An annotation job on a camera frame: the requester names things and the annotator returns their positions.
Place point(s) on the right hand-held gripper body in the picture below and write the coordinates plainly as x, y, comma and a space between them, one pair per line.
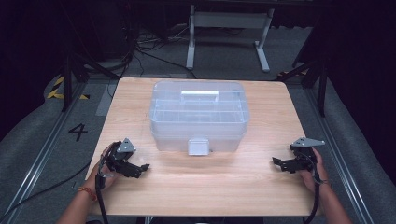
303, 157

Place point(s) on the person's right hand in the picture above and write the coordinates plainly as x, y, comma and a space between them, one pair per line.
314, 179

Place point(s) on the black tripod stand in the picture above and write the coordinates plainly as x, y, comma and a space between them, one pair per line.
314, 74
74, 71

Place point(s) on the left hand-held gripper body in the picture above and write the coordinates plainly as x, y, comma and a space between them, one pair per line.
120, 160

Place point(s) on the person's left hand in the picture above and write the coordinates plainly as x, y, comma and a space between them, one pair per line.
106, 179

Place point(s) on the grey metal table frame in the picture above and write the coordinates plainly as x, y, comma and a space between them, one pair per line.
229, 20

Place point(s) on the translucent plastic storage box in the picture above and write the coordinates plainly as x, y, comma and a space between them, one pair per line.
199, 115

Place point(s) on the yellow black floor tape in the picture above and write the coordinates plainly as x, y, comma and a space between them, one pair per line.
56, 93

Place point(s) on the metal floor rail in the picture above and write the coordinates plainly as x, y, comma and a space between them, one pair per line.
339, 155
40, 155

